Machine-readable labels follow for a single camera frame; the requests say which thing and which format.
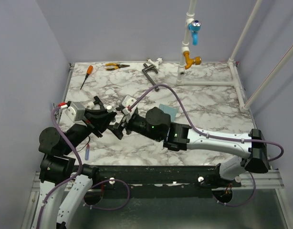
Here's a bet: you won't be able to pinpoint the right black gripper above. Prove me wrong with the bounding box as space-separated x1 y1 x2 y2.
108 110 161 142

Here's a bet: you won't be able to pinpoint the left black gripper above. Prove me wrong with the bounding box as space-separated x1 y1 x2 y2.
63 106 117 154

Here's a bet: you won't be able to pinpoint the teal paper envelope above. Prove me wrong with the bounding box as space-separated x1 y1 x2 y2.
159 104 178 122

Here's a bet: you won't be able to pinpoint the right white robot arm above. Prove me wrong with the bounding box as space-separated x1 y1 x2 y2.
109 107 269 187

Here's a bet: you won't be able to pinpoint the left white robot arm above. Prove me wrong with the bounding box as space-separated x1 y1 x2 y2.
31 105 116 229

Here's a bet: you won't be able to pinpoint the white PVC coupling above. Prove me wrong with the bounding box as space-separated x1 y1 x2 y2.
86 101 95 109

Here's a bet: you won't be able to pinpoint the black T-shaped tool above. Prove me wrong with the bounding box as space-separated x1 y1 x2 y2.
93 96 105 110

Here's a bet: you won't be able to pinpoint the white pipe fitting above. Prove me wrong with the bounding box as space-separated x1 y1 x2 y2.
147 57 163 69

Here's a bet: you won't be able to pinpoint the orange tap valve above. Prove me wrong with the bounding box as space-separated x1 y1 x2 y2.
183 51 202 70

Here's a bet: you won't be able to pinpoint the blue tap valve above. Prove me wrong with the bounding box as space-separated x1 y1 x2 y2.
188 20 201 45

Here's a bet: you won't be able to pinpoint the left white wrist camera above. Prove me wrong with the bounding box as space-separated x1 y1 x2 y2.
59 101 85 125

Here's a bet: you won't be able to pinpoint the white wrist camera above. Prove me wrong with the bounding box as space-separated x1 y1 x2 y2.
116 95 138 123
59 101 85 125

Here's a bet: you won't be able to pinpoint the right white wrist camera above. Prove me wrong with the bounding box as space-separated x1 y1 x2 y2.
116 95 138 123

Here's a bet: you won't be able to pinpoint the orange handled screwdriver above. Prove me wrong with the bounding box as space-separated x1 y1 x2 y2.
80 65 93 90

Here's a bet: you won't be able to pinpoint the yellow handled pliers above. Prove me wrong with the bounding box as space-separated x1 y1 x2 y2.
105 63 130 71

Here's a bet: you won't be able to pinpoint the dark metal crank handle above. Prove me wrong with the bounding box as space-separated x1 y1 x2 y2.
142 63 158 86

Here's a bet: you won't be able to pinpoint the white PVC pipe frame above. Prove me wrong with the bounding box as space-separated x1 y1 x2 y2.
176 0 293 113

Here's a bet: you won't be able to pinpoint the aluminium rail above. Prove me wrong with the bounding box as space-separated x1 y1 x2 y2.
31 170 284 192

